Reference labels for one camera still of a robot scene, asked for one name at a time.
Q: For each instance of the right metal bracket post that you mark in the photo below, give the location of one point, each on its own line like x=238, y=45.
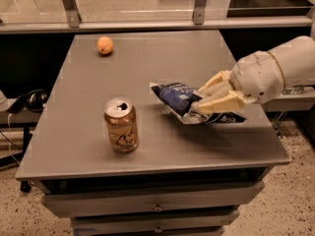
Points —
x=198, y=16

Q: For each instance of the blue chip bag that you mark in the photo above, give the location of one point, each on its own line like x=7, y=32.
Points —
x=179, y=98

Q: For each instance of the orange soda can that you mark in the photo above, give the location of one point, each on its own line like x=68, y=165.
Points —
x=121, y=123

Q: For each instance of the orange fruit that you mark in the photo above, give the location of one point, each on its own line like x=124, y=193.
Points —
x=104, y=45

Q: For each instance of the grey lower drawer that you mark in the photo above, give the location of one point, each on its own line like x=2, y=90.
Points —
x=157, y=224

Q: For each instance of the black headphones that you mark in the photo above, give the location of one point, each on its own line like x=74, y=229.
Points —
x=33, y=101

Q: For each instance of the metal bracket post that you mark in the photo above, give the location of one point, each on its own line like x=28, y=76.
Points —
x=198, y=16
x=72, y=13

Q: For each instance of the grey drawer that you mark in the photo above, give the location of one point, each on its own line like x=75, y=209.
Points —
x=157, y=224
x=153, y=199

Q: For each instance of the left metal bracket post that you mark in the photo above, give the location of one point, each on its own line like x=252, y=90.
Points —
x=72, y=13

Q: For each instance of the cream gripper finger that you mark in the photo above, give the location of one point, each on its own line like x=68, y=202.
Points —
x=231, y=102
x=217, y=82

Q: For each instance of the grey top drawer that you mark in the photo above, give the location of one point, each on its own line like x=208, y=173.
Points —
x=153, y=199

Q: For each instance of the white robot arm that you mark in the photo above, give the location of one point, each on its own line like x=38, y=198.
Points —
x=296, y=59

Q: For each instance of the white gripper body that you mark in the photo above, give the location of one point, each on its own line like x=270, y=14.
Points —
x=257, y=76

